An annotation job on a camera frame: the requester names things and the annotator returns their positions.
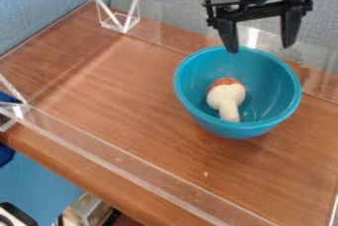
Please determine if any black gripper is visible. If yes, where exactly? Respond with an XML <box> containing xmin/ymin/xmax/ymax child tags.
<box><xmin>202</xmin><ymin>0</ymin><xmax>312</xmax><ymax>53</ymax></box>

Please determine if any clear acrylic front barrier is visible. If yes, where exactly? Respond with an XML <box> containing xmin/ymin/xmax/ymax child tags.
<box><xmin>0</xmin><ymin>74</ymin><xmax>278</xmax><ymax>226</ymax></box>

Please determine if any white toy mushroom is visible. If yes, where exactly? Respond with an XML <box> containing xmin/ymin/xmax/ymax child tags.
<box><xmin>206</xmin><ymin>78</ymin><xmax>246</xmax><ymax>122</ymax></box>

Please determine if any clear acrylic corner bracket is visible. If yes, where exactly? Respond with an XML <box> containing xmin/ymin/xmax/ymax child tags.
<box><xmin>95</xmin><ymin>0</ymin><xmax>140</xmax><ymax>34</ymax></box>

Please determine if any clear acrylic barrier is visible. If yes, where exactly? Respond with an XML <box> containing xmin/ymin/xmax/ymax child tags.
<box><xmin>127</xmin><ymin>0</ymin><xmax>338</xmax><ymax>103</ymax></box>
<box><xmin>0</xmin><ymin>74</ymin><xmax>278</xmax><ymax>226</ymax></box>

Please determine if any blue object at left edge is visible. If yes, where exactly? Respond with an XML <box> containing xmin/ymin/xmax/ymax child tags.
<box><xmin>0</xmin><ymin>90</ymin><xmax>21</xmax><ymax>168</ymax></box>

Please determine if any metal table leg frame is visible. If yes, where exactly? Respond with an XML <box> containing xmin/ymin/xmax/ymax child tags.
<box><xmin>52</xmin><ymin>193</ymin><xmax>113</xmax><ymax>226</ymax></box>

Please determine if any black white object bottom left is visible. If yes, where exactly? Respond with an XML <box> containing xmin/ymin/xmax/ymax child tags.
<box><xmin>0</xmin><ymin>202</ymin><xmax>39</xmax><ymax>226</ymax></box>

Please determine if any clear acrylic back barrier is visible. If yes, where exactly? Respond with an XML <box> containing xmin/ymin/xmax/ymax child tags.
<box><xmin>127</xmin><ymin>0</ymin><xmax>338</xmax><ymax>103</ymax></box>

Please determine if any blue plastic bowl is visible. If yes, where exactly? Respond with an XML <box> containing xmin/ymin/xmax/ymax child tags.
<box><xmin>172</xmin><ymin>46</ymin><xmax>300</xmax><ymax>139</ymax></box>

